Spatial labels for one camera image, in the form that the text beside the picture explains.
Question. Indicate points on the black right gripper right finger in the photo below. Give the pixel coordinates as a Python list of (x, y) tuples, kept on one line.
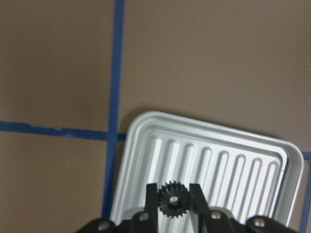
[(198, 203)]

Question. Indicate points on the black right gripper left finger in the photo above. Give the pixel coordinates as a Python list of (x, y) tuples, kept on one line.
[(151, 201)]

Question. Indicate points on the ribbed silver metal tray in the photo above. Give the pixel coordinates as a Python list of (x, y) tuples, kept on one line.
[(246, 173)]

